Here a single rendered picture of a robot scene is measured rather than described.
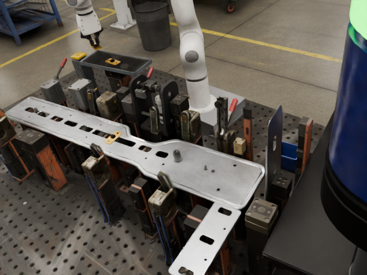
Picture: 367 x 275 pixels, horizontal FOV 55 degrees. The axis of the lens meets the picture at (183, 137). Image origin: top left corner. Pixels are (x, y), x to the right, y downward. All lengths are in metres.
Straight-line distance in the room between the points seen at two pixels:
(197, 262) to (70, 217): 0.82
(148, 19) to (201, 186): 3.37
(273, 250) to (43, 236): 1.05
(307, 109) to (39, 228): 2.41
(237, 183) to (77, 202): 0.84
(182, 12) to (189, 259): 1.10
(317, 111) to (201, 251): 2.39
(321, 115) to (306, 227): 2.22
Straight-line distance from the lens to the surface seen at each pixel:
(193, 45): 1.73
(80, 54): 2.01
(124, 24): 5.59
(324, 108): 3.35
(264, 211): 1.11
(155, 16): 4.44
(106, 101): 1.69
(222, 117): 1.33
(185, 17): 1.73
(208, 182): 1.28
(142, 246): 1.53
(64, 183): 1.88
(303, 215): 1.15
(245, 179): 1.28
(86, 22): 1.83
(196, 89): 1.90
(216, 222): 1.16
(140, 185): 1.33
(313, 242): 1.09
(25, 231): 1.80
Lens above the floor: 1.93
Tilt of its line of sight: 39 degrees down
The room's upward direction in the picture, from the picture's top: 10 degrees counter-clockwise
